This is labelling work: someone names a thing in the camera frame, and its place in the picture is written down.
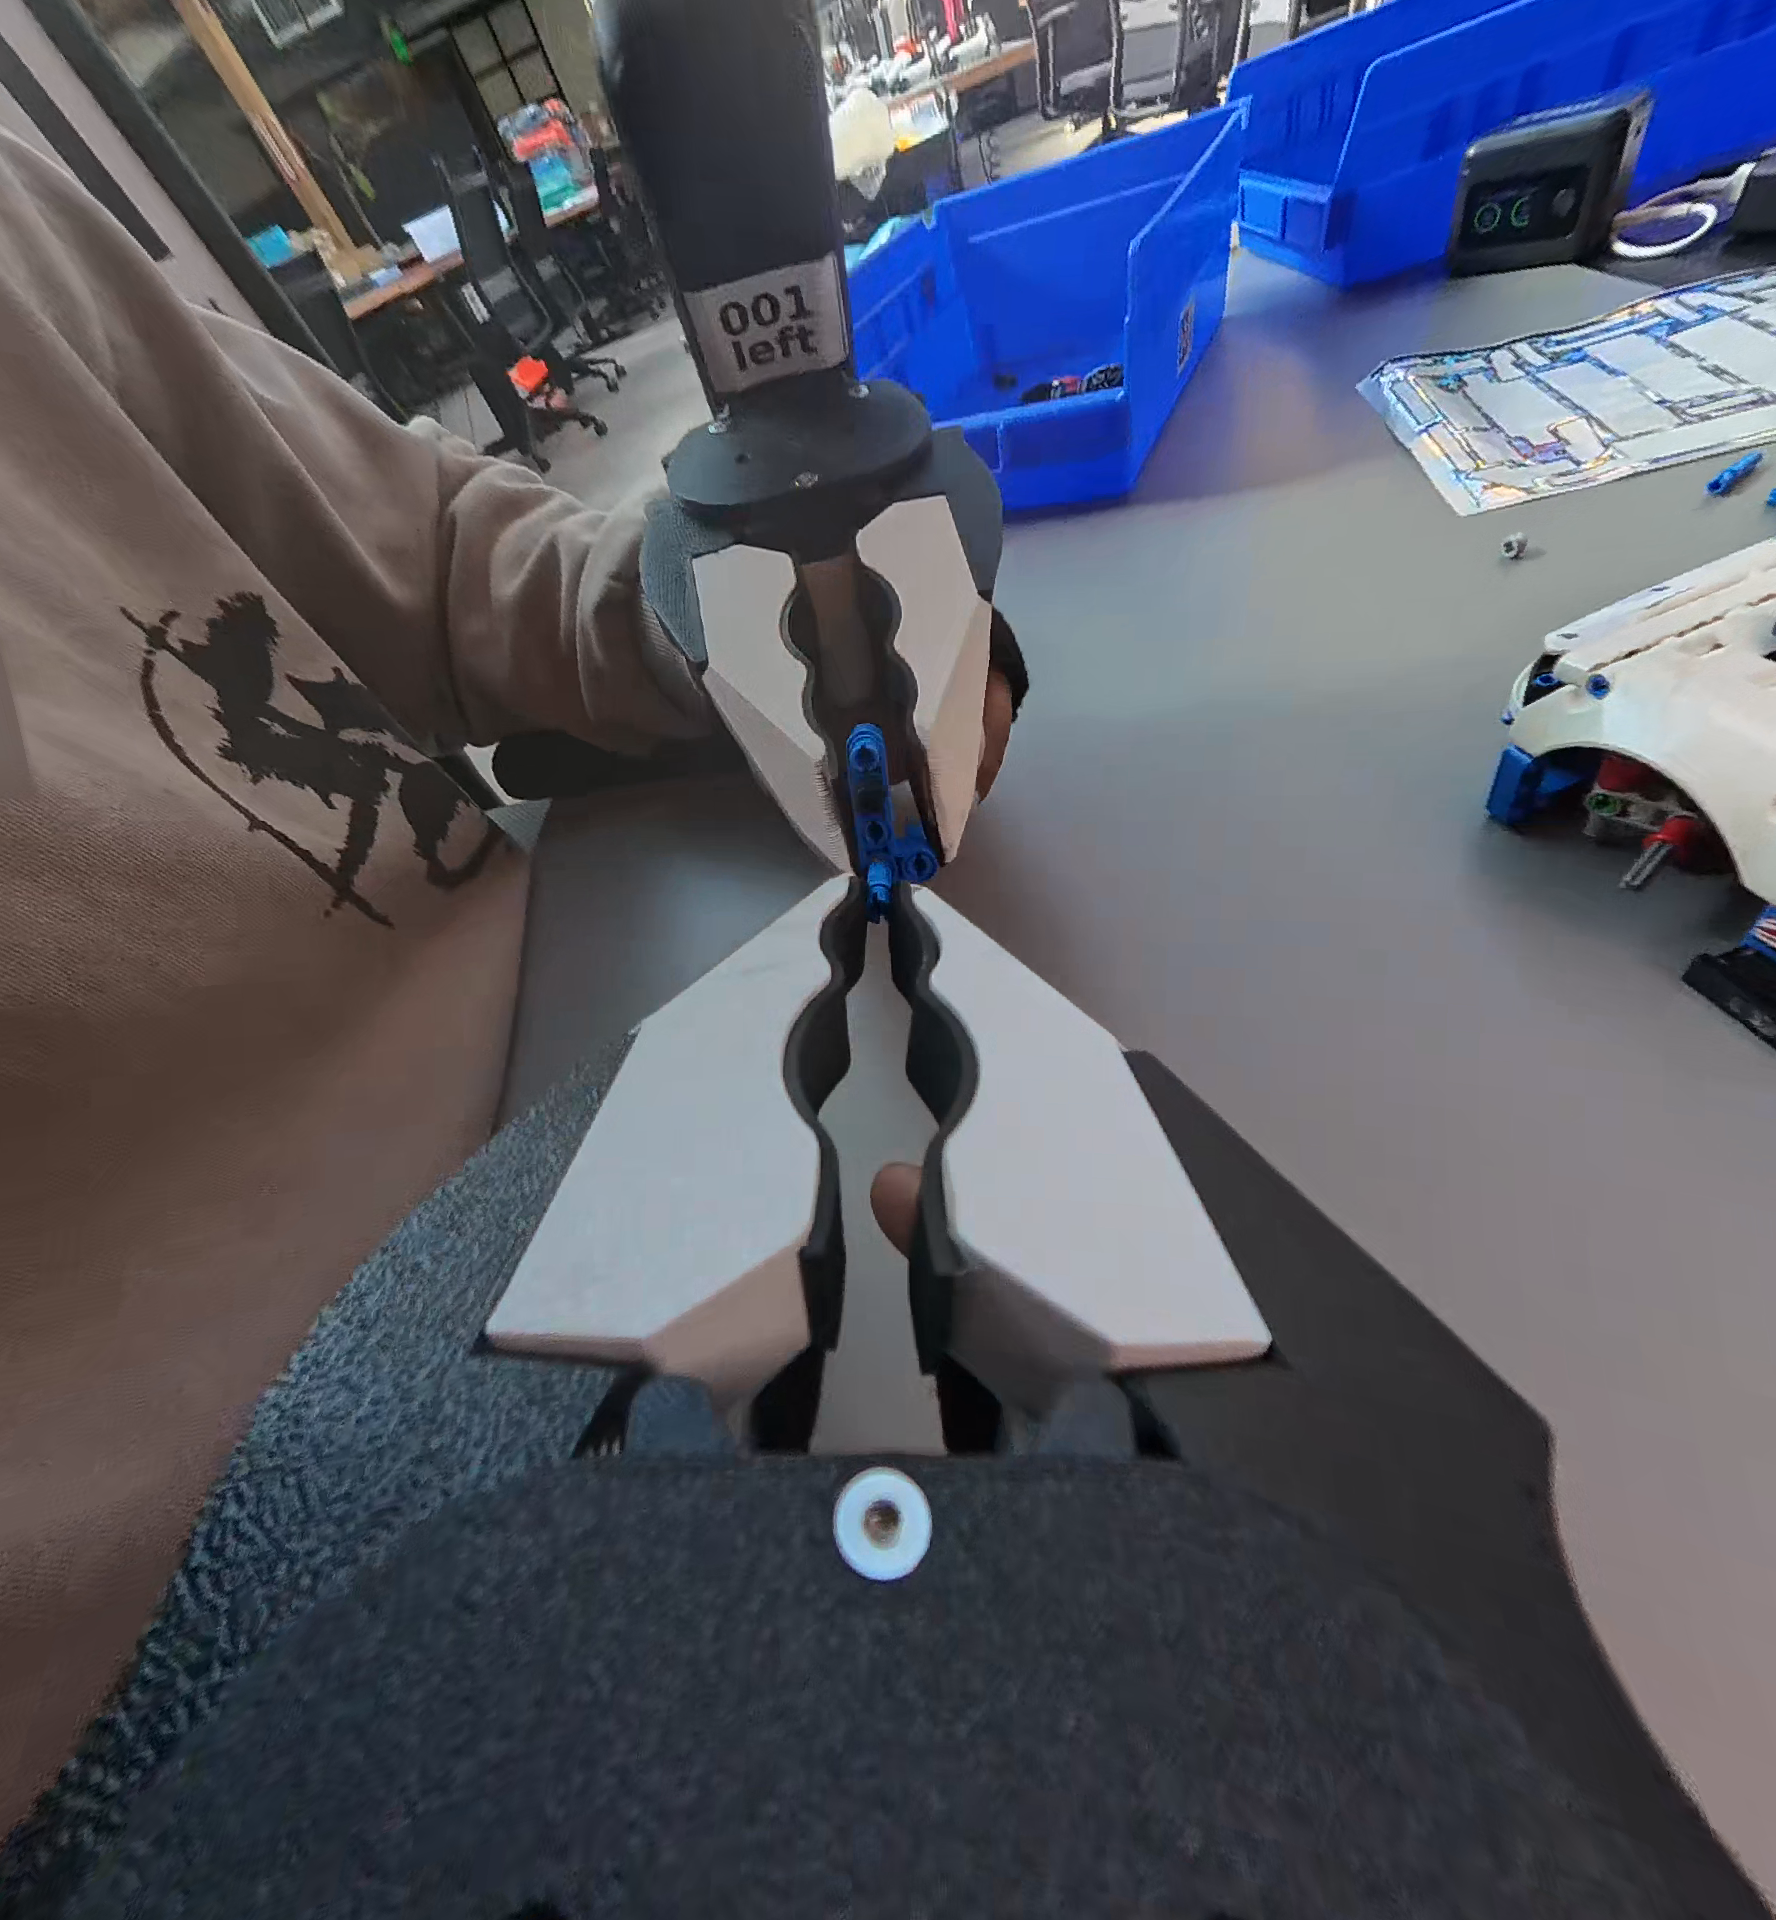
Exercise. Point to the person's beige sweatshirt torso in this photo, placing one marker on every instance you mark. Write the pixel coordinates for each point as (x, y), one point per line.
(154, 975)

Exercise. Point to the brick race car model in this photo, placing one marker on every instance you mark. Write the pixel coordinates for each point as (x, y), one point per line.
(1698, 721)

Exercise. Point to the blue brick connector pin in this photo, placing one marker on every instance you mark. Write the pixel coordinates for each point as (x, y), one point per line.
(878, 897)
(1734, 473)

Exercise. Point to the person's left forearm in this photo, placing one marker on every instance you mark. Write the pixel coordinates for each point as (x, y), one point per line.
(527, 601)

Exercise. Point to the grey office chair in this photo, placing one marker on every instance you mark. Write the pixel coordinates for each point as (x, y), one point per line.
(505, 817)

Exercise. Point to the black power bank with display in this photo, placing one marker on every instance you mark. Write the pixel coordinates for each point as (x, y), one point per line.
(1540, 187)

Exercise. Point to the blue angled brick beam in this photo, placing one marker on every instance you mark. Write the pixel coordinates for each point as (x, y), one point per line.
(873, 796)

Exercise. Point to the grey desk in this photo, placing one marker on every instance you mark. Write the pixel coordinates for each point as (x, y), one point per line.
(1277, 901)

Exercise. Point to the person's right hand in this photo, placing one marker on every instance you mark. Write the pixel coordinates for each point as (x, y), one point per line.
(897, 1209)

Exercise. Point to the person's left hand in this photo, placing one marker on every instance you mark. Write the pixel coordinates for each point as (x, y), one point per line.
(996, 744)

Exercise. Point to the wide blue storage bin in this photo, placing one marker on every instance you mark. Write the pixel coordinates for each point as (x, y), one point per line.
(1428, 90)

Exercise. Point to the printed sticker sheet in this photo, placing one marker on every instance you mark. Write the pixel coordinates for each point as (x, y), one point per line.
(1609, 389)

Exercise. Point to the stack of coloured cloths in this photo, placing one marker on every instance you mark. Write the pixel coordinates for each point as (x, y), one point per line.
(543, 151)

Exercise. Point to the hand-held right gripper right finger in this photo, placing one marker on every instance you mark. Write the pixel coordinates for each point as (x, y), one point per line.
(1083, 1200)

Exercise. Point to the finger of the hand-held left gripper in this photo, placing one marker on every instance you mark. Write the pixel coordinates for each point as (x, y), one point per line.
(948, 646)
(744, 646)

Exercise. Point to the white plastic bag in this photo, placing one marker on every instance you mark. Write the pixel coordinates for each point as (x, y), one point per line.
(857, 136)

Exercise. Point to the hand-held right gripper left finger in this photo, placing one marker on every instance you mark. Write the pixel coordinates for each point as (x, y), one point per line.
(664, 1200)

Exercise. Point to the black brick pieces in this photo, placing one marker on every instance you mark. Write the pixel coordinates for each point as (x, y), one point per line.
(1068, 386)

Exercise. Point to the black office chair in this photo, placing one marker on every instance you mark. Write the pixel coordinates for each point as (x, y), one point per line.
(1076, 60)
(1166, 54)
(527, 330)

